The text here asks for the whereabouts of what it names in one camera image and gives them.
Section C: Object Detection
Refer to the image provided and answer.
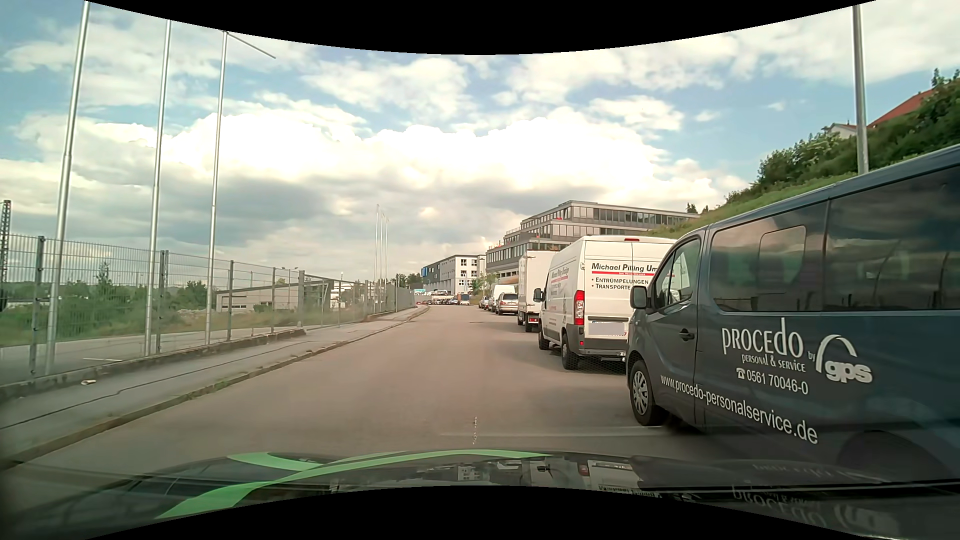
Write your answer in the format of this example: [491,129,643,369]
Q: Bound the white building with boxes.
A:
[420,253,487,297]

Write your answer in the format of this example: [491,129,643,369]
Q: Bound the white box lorry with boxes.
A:
[516,249,561,333]

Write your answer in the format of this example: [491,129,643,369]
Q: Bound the grey office building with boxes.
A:
[485,199,700,286]

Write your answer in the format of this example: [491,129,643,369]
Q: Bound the group of flagpoles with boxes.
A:
[372,204,391,309]

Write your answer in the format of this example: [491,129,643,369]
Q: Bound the grey asphalt road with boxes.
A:
[0,303,721,511]

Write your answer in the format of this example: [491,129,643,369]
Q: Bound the car's own bonnet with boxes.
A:
[0,448,960,540]

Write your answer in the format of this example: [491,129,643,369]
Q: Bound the low grey building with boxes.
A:
[216,282,331,313]

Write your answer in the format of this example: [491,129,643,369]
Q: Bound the dark blue van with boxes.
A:
[625,144,960,481]

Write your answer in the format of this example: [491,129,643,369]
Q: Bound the grey pavement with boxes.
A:
[0,304,430,465]

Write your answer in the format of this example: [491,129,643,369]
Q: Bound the grassy bank with bushes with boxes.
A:
[652,69,960,240]

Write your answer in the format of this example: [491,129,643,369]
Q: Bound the asphalt yard behind fence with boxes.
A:
[0,324,309,387]

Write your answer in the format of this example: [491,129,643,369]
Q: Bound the bushes behind fence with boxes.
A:
[0,262,211,348]

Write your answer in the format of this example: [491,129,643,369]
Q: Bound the red roofed house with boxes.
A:
[828,87,939,141]

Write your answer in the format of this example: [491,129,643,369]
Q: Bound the wire mesh fence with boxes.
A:
[0,199,417,378]

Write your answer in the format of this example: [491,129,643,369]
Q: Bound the grey lamp post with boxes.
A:
[851,4,870,176]

